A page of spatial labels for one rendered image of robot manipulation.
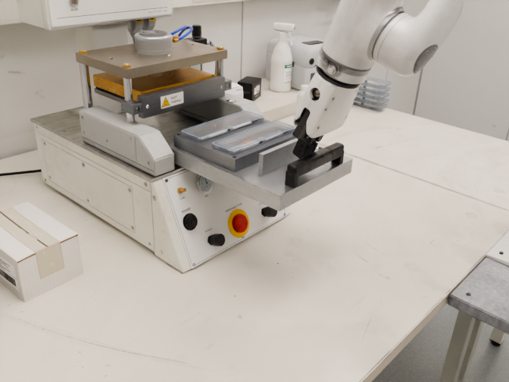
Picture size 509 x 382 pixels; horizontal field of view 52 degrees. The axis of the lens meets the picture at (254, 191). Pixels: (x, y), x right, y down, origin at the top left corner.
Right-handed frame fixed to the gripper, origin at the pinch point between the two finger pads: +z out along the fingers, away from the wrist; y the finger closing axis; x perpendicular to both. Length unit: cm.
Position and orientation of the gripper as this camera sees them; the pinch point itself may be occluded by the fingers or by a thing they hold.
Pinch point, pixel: (304, 148)
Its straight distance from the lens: 92.4
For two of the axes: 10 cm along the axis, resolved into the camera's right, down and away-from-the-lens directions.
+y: 6.7, -3.2, 6.7
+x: -6.9, -6.2, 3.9
